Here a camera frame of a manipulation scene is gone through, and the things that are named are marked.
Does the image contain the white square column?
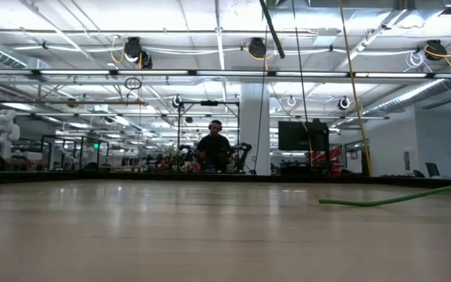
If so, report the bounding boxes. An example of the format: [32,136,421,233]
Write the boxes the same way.
[240,82,272,176]

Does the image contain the long ceiling light strip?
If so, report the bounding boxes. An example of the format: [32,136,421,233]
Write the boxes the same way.
[0,68,451,78]

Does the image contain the black gantry frame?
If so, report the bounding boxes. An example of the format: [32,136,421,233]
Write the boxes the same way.
[175,99,241,173]

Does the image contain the black office chair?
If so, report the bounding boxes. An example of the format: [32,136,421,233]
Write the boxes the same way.
[424,161,442,179]

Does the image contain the yellow hanging strap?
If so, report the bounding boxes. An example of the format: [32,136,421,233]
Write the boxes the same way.
[338,0,372,177]

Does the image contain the cream artificial tulip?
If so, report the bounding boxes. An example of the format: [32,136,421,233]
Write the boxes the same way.
[258,0,286,60]

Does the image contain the red equipment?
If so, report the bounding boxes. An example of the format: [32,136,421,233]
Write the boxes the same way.
[318,146,345,172]

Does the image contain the black workstation desk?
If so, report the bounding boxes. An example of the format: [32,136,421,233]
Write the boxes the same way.
[279,150,331,176]

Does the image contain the black monitor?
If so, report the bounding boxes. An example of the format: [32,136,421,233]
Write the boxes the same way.
[278,119,330,152]

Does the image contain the person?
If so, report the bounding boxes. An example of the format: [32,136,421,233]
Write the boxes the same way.
[194,119,234,174]

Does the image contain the black hanging cable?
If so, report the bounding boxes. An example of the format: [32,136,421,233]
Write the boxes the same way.
[254,0,269,158]
[290,0,309,123]

